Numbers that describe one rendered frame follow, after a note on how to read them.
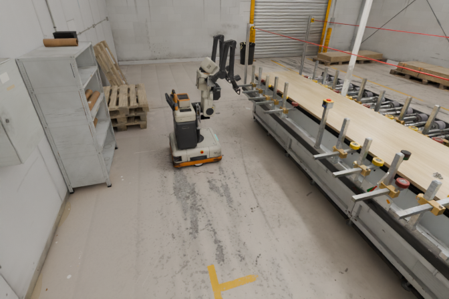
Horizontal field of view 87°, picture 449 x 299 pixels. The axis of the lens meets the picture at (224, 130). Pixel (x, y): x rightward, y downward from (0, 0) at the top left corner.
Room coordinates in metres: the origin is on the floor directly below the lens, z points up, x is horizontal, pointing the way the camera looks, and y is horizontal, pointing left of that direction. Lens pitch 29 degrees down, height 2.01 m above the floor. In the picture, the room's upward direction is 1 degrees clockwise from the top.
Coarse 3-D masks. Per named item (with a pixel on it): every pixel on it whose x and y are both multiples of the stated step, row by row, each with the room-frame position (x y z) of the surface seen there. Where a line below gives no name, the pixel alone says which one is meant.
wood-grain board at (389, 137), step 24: (288, 72) 4.18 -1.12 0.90; (288, 96) 2.97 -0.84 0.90; (312, 96) 2.99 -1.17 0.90; (336, 96) 3.00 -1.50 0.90; (336, 120) 2.27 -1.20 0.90; (360, 120) 2.28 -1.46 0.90; (384, 120) 2.29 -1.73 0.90; (360, 144) 1.79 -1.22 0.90; (384, 144) 1.79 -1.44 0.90; (408, 144) 1.80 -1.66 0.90; (432, 144) 1.81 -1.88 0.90; (408, 168) 1.45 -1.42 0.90; (432, 168) 1.46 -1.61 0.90
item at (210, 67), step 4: (204, 60) 2.95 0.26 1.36; (208, 60) 2.85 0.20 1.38; (200, 64) 2.97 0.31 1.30; (204, 64) 2.85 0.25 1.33; (208, 64) 2.83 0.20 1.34; (212, 64) 2.84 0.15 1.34; (204, 68) 2.81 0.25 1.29; (208, 68) 2.83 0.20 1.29; (212, 68) 2.84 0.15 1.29; (216, 68) 2.86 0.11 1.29; (208, 72) 2.83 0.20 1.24; (212, 72) 2.84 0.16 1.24
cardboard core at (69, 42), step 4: (44, 40) 2.55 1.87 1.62; (48, 40) 2.56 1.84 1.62; (52, 40) 2.57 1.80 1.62; (56, 40) 2.58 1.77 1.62; (60, 40) 2.59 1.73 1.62; (64, 40) 2.60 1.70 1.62; (68, 40) 2.61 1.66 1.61; (72, 40) 2.62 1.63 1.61; (76, 40) 2.69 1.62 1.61; (44, 44) 2.54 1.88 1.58; (48, 44) 2.55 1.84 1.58; (52, 44) 2.56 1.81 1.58; (56, 44) 2.57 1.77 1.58; (60, 44) 2.58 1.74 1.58; (64, 44) 2.59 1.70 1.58; (68, 44) 2.60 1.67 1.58; (72, 44) 2.62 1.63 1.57; (76, 44) 2.63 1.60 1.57
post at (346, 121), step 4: (344, 120) 1.78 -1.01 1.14; (348, 120) 1.76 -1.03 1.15; (344, 124) 1.77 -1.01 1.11; (348, 124) 1.77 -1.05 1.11; (344, 128) 1.76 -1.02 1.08; (340, 132) 1.79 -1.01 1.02; (344, 132) 1.76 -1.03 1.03; (340, 136) 1.78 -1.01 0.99; (344, 136) 1.77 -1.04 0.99; (340, 140) 1.76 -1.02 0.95; (336, 144) 1.79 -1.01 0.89; (340, 144) 1.76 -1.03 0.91; (340, 148) 1.77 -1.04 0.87; (336, 156) 1.76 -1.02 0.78; (332, 160) 1.78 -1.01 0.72; (336, 160) 1.77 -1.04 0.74
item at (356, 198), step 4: (384, 188) 1.27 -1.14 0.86; (396, 188) 1.27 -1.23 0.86; (400, 188) 1.27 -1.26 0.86; (368, 192) 1.22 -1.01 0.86; (372, 192) 1.22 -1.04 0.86; (376, 192) 1.22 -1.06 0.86; (380, 192) 1.22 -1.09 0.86; (384, 192) 1.23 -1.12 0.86; (388, 192) 1.24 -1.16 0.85; (352, 196) 1.18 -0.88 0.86; (356, 196) 1.18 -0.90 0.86; (360, 196) 1.18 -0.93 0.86; (364, 196) 1.18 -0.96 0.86; (368, 196) 1.19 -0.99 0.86; (372, 196) 1.20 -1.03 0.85; (376, 196) 1.21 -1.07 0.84; (352, 200) 1.17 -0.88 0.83; (356, 200) 1.16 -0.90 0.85; (360, 200) 1.17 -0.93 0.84
